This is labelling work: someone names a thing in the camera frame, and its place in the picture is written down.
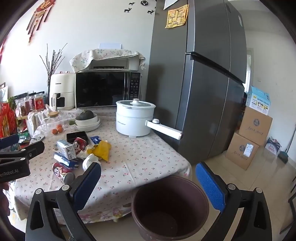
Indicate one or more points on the red packaged goods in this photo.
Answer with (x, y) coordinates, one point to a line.
(8, 124)

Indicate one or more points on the white tissue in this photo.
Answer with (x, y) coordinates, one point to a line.
(89, 160)

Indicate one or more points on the cherry print tablecloth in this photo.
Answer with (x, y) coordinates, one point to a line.
(133, 162)

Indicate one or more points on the dark grey refrigerator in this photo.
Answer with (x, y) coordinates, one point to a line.
(196, 76)

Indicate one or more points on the cream air fryer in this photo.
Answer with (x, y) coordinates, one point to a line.
(62, 91)

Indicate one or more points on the glass jar wooden lid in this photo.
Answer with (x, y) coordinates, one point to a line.
(50, 120)

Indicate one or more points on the black plastic food tray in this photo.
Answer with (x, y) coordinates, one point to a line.
(71, 137)

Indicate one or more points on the white electric cooking pot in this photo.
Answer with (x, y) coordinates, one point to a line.
(135, 118)

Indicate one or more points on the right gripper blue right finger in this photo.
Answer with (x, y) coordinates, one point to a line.
(213, 185)

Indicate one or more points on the white bowl green handle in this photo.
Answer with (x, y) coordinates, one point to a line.
(84, 121)

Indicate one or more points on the blue biscuit box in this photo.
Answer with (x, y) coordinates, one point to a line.
(95, 140)

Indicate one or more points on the clear spice jar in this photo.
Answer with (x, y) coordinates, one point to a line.
(24, 106)

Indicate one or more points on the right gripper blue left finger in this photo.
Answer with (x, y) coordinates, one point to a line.
(83, 186)

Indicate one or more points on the red label spice jar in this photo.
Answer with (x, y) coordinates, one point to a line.
(39, 102)

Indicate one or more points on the yellow fridge note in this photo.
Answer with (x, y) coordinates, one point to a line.
(177, 17)

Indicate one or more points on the yellow foil snack bag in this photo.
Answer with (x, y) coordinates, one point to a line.
(100, 150)

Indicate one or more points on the large cardboard box lower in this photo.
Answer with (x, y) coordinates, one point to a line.
(241, 151)

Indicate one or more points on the dried branches in vase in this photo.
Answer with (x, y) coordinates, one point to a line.
(51, 64)

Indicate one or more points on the floral cloth cover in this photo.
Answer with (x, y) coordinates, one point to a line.
(84, 59)

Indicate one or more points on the red cartoon drink can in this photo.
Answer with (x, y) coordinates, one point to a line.
(79, 145)

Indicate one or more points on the red chinese knot decoration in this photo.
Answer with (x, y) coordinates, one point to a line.
(39, 16)

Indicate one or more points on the dark green pumpkin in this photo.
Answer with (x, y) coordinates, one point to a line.
(85, 115)

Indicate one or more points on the light blue product box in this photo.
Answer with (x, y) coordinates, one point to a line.
(258, 100)

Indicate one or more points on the cardboard box upper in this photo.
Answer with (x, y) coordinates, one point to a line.
(255, 126)

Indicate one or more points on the black microwave oven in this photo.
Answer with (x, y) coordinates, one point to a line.
(105, 88)

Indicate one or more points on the light blue milk carton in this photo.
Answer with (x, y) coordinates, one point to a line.
(66, 149)

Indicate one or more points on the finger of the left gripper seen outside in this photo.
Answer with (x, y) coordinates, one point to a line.
(9, 141)

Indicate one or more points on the stacked white plates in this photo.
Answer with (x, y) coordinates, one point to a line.
(89, 128)

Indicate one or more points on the dark brown trash bin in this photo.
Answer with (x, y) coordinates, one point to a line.
(172, 208)

